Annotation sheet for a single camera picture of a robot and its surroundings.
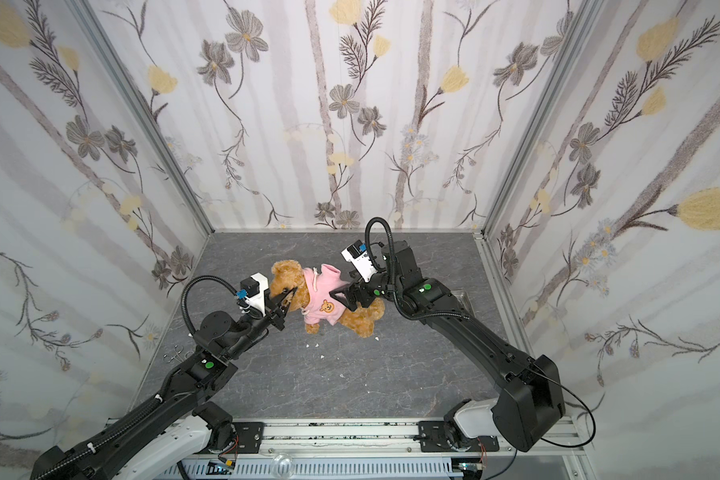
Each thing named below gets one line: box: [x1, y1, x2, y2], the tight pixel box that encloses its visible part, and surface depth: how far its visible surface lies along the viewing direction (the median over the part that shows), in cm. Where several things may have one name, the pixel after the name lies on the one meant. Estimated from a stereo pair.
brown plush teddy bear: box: [270, 260, 386, 338], surface depth 70 cm
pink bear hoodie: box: [301, 264, 349, 326], surface depth 73 cm
